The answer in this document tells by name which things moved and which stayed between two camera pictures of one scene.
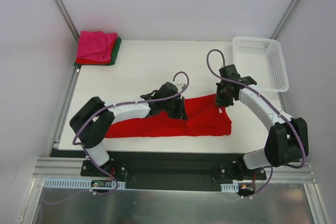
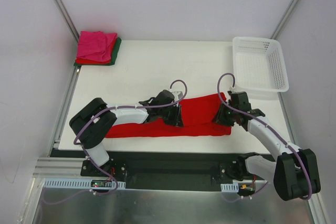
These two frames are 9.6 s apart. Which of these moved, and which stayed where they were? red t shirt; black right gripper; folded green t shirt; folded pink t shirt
Moved: black right gripper
Stayed: folded pink t shirt; red t shirt; folded green t shirt
